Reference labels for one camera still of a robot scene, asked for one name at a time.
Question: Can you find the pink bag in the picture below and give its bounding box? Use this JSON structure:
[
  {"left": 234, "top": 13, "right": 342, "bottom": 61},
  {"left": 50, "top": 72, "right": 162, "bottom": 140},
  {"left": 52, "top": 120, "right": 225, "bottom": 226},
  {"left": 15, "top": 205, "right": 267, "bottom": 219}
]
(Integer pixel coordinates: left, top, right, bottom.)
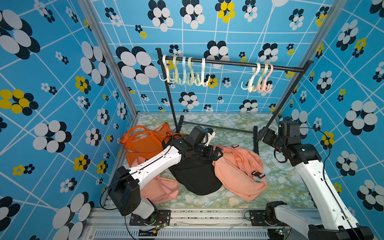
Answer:
[
  {"left": 213, "top": 145, "right": 267, "bottom": 202},
  {"left": 141, "top": 174, "right": 180, "bottom": 205}
]

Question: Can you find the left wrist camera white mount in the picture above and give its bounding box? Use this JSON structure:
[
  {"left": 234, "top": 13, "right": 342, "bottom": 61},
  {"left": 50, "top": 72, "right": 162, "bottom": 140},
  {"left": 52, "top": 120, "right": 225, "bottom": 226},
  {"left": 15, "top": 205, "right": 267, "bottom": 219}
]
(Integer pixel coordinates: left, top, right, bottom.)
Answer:
[{"left": 204, "top": 128, "right": 216, "bottom": 145}]

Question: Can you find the black metal clothes rack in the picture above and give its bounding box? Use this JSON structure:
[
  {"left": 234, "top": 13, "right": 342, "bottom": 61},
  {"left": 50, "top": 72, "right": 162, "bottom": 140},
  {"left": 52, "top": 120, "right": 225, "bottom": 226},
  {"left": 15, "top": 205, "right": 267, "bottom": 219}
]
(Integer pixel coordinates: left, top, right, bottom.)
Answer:
[{"left": 156, "top": 48, "right": 314, "bottom": 154}]

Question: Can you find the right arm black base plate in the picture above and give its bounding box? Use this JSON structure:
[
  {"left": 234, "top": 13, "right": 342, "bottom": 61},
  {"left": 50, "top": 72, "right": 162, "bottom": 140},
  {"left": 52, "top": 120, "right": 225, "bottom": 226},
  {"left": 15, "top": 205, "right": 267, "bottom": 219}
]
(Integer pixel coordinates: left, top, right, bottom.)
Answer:
[{"left": 245, "top": 210, "right": 269, "bottom": 227}]

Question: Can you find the black bag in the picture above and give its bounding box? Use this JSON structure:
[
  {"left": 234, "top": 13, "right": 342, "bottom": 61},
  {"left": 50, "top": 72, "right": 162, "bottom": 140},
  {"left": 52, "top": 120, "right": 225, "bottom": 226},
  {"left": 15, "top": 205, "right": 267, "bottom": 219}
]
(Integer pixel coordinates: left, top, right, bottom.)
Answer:
[{"left": 169, "top": 158, "right": 222, "bottom": 196}]

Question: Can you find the pale green hook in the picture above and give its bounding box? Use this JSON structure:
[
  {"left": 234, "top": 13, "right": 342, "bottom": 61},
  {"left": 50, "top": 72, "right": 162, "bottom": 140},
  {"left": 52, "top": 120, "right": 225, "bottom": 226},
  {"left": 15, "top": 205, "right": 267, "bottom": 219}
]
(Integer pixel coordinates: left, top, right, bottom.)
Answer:
[
  {"left": 252, "top": 64, "right": 269, "bottom": 92},
  {"left": 188, "top": 58, "right": 201, "bottom": 86},
  {"left": 169, "top": 56, "right": 180, "bottom": 85}
]

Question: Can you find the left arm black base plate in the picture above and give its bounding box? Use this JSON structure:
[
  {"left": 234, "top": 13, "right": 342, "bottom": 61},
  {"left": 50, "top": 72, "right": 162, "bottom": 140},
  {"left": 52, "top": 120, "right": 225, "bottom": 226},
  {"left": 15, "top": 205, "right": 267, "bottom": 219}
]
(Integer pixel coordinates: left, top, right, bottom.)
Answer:
[{"left": 129, "top": 209, "right": 171, "bottom": 227}]

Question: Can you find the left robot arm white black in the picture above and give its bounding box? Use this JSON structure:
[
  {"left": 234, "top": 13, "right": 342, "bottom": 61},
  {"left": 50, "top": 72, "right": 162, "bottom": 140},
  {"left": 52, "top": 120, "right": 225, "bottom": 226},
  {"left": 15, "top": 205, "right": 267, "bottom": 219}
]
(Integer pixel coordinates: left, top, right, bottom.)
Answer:
[{"left": 106, "top": 126, "right": 223, "bottom": 220}]

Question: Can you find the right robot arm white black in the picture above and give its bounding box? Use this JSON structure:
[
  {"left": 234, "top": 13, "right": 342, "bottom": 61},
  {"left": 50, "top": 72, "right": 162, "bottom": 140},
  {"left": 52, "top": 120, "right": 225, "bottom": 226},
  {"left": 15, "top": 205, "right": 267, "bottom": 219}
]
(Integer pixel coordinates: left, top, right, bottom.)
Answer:
[{"left": 258, "top": 117, "right": 374, "bottom": 240}]

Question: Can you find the white hook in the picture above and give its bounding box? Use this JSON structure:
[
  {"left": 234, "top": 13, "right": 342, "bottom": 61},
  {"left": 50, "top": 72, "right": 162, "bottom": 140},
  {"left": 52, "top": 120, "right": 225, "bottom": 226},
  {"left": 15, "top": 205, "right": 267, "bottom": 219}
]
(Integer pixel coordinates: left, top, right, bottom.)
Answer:
[
  {"left": 196, "top": 58, "right": 210, "bottom": 87},
  {"left": 159, "top": 55, "right": 171, "bottom": 84},
  {"left": 241, "top": 63, "right": 261, "bottom": 93}
]

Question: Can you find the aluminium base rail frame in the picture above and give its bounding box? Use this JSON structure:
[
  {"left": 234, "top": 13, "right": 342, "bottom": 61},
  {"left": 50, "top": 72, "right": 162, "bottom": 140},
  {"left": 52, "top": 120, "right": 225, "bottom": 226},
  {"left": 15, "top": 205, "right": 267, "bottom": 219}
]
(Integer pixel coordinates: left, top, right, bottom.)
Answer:
[{"left": 81, "top": 209, "right": 320, "bottom": 240}]

